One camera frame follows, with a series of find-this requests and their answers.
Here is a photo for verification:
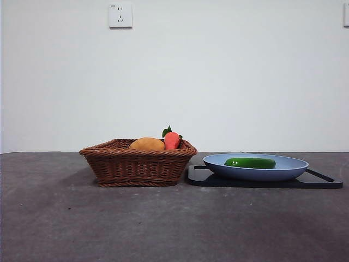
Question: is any brown wicker basket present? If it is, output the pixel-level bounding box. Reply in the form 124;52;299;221
79;138;198;188

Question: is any green chili pepper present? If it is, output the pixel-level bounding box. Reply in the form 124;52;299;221
224;157;276;170

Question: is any orange carrot with green leaves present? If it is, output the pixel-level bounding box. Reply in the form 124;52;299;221
162;125;184;150

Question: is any black glossy flat tray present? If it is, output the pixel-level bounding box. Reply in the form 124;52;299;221
185;164;344;189

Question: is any white wall power socket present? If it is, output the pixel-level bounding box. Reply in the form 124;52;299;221
109;2;134;30

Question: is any blue round plate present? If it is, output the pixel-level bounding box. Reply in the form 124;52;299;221
202;153;310;183

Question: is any yellow-brown potato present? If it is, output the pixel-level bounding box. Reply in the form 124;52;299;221
128;136;166;151

